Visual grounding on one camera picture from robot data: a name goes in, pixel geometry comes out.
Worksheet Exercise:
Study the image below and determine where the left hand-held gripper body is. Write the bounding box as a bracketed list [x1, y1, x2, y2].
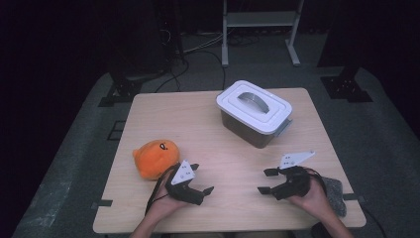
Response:
[163, 160, 206, 206]

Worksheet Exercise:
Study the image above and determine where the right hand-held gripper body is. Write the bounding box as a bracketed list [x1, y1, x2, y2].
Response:
[270, 151, 316, 201]

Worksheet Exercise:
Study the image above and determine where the orange plush toy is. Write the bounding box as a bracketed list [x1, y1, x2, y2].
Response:
[132, 139, 181, 181]

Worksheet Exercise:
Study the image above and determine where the grey fuzzy cloth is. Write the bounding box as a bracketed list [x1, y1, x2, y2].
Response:
[321, 177, 348, 218]

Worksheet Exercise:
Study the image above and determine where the transparent grey storage box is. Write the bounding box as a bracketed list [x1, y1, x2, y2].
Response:
[220, 110, 292, 150]

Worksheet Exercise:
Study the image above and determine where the grey box with white lid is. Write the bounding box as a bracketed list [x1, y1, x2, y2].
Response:
[216, 79, 293, 136]

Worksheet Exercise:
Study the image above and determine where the person's left hand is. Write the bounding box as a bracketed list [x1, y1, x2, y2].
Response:
[148, 177, 189, 217]

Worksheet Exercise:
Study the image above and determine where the person's right hand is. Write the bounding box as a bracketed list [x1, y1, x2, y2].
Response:
[288, 179, 329, 216]

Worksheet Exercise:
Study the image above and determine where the black tape strip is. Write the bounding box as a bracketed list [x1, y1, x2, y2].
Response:
[342, 193, 367, 204]
[90, 199, 114, 210]

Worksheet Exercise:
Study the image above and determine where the black stand base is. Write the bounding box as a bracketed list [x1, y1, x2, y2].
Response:
[97, 70, 166, 108]
[320, 65, 374, 103]

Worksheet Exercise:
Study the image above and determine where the white metal stand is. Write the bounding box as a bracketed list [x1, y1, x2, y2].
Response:
[221, 0, 305, 68]

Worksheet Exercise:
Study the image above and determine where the right hand-held gripper cable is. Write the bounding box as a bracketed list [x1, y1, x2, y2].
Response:
[305, 168, 329, 196]

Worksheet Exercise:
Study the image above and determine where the hand-held gripper cable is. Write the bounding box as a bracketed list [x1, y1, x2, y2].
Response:
[305, 168, 329, 196]
[145, 164, 177, 216]

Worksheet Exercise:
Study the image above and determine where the left hand-held gripper cable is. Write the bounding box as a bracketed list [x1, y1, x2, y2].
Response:
[145, 164, 177, 216]

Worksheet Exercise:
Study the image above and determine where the black floor cable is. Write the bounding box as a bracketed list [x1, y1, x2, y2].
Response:
[155, 49, 228, 93]

